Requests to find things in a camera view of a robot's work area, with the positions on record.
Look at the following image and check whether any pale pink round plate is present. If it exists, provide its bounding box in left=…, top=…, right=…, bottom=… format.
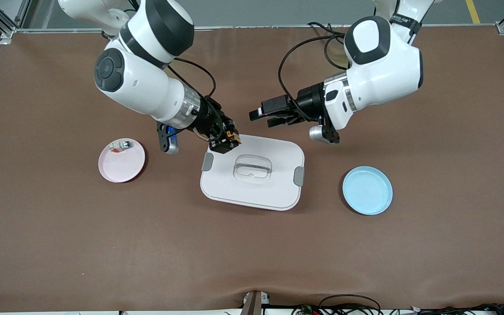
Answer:
left=98, top=138, right=146, bottom=183

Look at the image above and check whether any light blue round plate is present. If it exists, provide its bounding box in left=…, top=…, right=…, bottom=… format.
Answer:
left=342, top=166, right=393, bottom=216

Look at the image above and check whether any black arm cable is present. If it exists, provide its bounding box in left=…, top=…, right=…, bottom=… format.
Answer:
left=167, top=57, right=217, bottom=103
left=277, top=34, right=353, bottom=121

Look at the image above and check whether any tangled black cable bundle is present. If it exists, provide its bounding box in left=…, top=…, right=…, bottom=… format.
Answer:
left=291, top=294, right=504, bottom=315

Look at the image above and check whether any white and green push-button switch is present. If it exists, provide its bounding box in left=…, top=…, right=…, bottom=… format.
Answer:
left=108, top=140, right=133, bottom=154

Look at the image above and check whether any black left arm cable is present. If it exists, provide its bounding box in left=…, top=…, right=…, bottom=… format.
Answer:
left=277, top=34, right=353, bottom=121

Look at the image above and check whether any brown wedge bracket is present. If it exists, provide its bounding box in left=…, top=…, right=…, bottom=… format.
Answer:
left=240, top=290, right=271, bottom=315

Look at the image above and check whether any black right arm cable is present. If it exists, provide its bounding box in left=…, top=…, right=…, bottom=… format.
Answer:
left=167, top=57, right=217, bottom=103

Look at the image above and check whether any black left base cable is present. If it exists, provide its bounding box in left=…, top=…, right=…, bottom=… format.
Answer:
left=307, top=21, right=350, bottom=44

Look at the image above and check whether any silver table edge rail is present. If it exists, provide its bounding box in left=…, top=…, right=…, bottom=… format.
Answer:
left=16, top=25, right=500, bottom=32

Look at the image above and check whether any white lidded storage box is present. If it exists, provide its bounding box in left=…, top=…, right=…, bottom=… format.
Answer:
left=200, top=133, right=305, bottom=211

